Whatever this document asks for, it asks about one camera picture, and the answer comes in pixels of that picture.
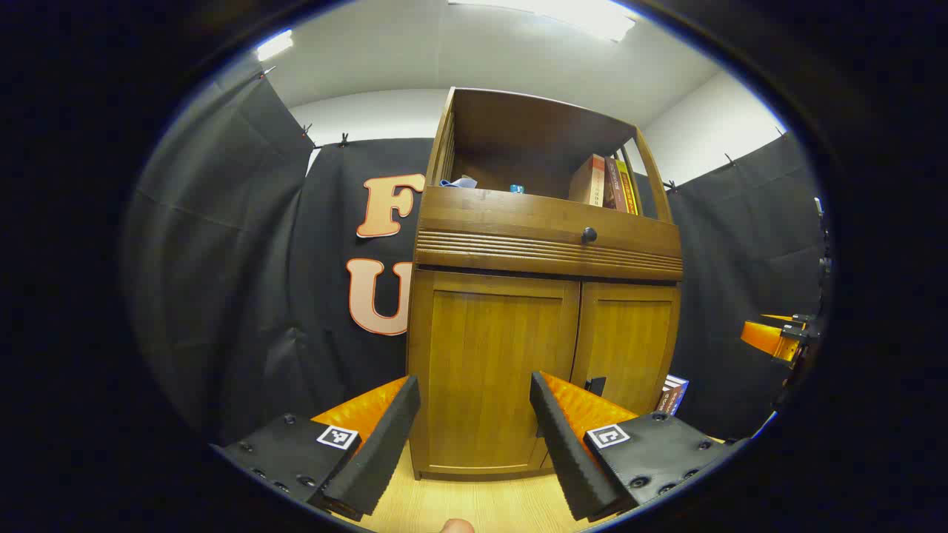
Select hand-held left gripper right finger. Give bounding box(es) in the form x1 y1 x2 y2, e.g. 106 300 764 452
529 370 749 523

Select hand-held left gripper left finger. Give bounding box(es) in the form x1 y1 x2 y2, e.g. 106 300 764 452
211 374 421 523

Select wooden shoe cabinet door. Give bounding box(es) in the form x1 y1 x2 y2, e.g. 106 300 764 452
570 281 681 419
409 270 581 475

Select wooden double-door shoe cabinet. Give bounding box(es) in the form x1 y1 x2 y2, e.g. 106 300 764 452
406 87 684 482

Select wooden cabinet drawer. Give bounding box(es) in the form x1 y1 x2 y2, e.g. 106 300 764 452
415 187 684 282

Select yellow book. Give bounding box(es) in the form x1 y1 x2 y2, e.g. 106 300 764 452
616 159 639 215

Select dark red book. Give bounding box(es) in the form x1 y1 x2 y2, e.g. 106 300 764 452
604 157 629 212

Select black backdrop cloth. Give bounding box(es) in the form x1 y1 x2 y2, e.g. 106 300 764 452
122 56 830 445

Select small ceiling light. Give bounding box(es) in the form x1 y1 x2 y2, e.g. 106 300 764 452
256 30 294 61

